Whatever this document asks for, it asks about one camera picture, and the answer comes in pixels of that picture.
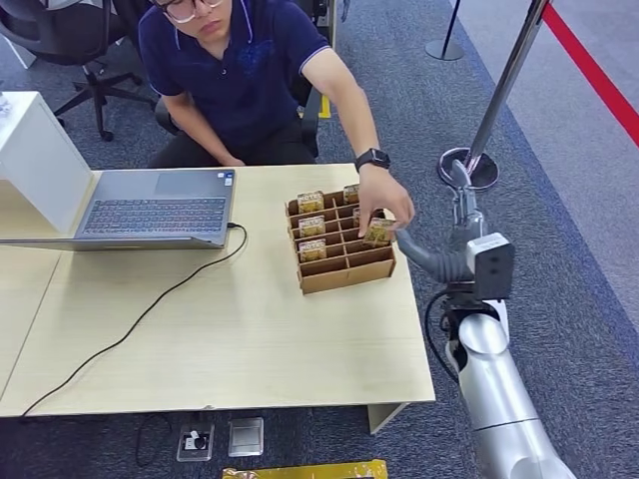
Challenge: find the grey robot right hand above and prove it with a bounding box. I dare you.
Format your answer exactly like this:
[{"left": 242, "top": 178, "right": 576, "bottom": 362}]
[{"left": 396, "top": 158, "right": 486, "bottom": 284}]

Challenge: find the person's left hand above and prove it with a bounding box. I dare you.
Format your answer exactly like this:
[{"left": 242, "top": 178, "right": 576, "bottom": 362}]
[{"left": 357, "top": 163, "right": 416, "bottom": 240}]

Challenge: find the person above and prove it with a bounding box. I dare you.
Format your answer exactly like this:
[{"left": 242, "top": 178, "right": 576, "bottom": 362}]
[{"left": 137, "top": 0, "right": 416, "bottom": 240}]

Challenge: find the brown cardboard card holder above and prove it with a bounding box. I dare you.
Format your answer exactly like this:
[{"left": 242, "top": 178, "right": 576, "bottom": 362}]
[{"left": 285, "top": 188, "right": 398, "bottom": 296}]

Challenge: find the black wristwatch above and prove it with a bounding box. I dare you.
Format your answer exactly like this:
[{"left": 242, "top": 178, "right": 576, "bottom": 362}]
[{"left": 354, "top": 148, "right": 393, "bottom": 174}]

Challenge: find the chrome stanchion base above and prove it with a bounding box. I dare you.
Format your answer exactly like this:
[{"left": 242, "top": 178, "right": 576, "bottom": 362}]
[{"left": 437, "top": 146, "right": 499, "bottom": 194}]

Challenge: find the grey laptop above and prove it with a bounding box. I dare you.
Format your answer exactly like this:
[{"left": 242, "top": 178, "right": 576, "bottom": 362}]
[{"left": 0, "top": 168, "right": 237, "bottom": 253}]

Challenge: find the dark stanchion base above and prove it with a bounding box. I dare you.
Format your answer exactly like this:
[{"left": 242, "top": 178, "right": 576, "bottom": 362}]
[{"left": 424, "top": 38, "right": 465, "bottom": 63}]

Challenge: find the wooden desk leg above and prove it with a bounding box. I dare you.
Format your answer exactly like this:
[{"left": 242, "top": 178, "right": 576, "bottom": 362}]
[{"left": 367, "top": 402, "right": 414, "bottom": 436}]

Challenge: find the white box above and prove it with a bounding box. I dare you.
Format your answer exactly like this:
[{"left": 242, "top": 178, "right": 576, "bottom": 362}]
[{"left": 0, "top": 91, "right": 94, "bottom": 235}]

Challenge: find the yellow foil package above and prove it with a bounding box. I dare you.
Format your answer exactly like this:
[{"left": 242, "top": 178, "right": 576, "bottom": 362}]
[{"left": 221, "top": 459, "right": 390, "bottom": 479}]

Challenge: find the metal floor plate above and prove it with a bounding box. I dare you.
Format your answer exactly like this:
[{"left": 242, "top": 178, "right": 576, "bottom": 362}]
[{"left": 227, "top": 416, "right": 265, "bottom": 459}]

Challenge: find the red barrier belt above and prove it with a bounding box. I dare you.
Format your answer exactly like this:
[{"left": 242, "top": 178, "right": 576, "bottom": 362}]
[{"left": 541, "top": 2, "right": 639, "bottom": 150}]

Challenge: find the floor power socket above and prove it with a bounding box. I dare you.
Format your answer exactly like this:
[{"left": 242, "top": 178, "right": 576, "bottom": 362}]
[{"left": 175, "top": 422, "right": 215, "bottom": 465}]

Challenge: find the black camera bracket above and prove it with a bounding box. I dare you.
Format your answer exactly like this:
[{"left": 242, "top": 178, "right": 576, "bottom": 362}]
[{"left": 442, "top": 281, "right": 500, "bottom": 332}]

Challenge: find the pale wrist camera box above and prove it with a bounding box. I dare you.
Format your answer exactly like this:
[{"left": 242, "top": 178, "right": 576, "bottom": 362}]
[{"left": 465, "top": 232, "right": 516, "bottom": 302}]

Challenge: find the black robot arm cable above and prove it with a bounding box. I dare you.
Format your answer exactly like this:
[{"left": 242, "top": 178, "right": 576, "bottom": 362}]
[{"left": 424, "top": 287, "right": 462, "bottom": 386}]

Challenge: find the black laptop power cable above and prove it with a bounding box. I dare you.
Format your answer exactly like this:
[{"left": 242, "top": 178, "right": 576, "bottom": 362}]
[{"left": 20, "top": 223, "right": 249, "bottom": 420}]

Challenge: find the chrome stanchion post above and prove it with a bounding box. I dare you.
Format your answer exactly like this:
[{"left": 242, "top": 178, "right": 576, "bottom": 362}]
[{"left": 455, "top": 0, "right": 551, "bottom": 185}]

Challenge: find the dark stanchion post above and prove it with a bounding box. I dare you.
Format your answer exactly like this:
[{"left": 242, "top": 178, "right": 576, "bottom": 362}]
[{"left": 441, "top": 0, "right": 464, "bottom": 46}]

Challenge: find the black floor cable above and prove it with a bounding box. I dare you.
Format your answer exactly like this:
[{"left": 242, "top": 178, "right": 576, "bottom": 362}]
[{"left": 134, "top": 414, "right": 174, "bottom": 468}]

